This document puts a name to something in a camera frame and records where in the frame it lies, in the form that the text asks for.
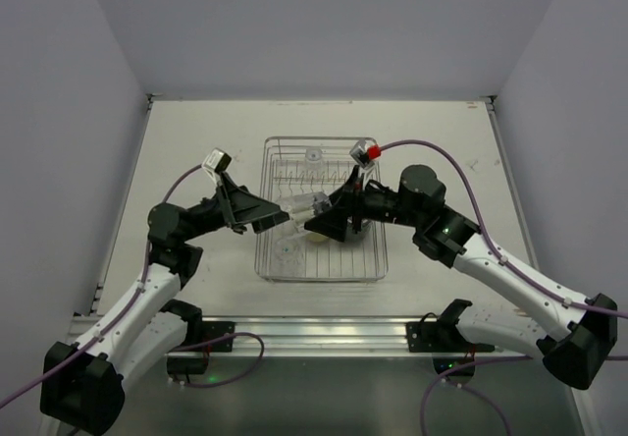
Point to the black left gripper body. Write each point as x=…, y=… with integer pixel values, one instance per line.
x=229, y=207

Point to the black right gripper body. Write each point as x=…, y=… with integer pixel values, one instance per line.
x=356, y=205

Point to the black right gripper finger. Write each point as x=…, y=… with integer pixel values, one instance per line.
x=331, y=224
x=345, y=189

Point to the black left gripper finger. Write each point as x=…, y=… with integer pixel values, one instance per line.
x=269, y=222
x=247, y=203

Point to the yellow-green ceramic mug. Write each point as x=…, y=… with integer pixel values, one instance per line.
x=315, y=238

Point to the clear faceted glass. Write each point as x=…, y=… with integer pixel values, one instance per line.
x=287, y=259
x=303, y=207

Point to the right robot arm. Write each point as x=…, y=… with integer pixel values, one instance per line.
x=571, y=334

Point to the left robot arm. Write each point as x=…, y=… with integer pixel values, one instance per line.
x=85, y=383

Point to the dark grey ceramic mug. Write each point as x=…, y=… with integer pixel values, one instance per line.
x=357, y=234

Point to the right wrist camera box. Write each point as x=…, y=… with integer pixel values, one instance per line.
x=365, y=152

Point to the metal wire dish rack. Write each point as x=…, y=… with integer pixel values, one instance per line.
x=284, y=174

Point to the aluminium table edge rail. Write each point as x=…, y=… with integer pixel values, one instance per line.
x=314, y=338

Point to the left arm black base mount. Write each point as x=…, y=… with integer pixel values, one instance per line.
x=209, y=338

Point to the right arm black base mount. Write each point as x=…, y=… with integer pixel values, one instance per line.
x=438, y=333

